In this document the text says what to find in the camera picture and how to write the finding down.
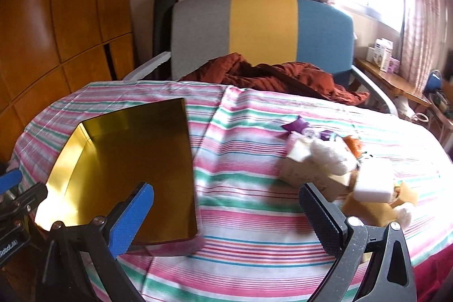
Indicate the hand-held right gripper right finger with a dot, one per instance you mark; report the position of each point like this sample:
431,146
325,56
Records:
320,217

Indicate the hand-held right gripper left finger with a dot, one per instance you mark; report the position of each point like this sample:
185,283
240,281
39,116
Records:
132,213

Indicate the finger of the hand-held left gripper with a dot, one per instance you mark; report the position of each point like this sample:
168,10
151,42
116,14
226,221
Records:
10,180
32,197

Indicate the green and white carton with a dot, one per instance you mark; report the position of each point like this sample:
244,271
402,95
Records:
308,176

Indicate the white packet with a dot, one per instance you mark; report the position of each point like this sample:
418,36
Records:
332,155

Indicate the gold rectangular box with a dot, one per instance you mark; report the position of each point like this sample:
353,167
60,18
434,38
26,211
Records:
141,146

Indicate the orange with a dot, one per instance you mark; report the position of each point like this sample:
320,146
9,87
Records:
354,144

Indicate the clear plastic bag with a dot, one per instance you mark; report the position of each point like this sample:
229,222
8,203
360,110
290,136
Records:
405,213

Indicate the small yellow sponge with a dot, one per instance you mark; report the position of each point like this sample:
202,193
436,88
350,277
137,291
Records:
407,194

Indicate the purple toy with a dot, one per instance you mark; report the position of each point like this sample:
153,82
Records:
297,125

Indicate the striped pink green sheet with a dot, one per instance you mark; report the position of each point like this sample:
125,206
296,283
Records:
247,217

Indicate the red-brown jacket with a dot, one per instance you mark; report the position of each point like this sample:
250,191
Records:
283,75

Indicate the wooden side desk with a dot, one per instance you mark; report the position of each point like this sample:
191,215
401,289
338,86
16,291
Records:
393,75

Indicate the wooden wardrobe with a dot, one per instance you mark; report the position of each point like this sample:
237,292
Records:
53,22

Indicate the small purple box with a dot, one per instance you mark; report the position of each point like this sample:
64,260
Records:
394,65

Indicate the small white box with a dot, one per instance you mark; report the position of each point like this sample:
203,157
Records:
373,54

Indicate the blue bag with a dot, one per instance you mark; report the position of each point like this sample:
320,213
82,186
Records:
433,82

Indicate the grey yellow blue chair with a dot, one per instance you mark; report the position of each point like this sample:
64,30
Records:
262,26

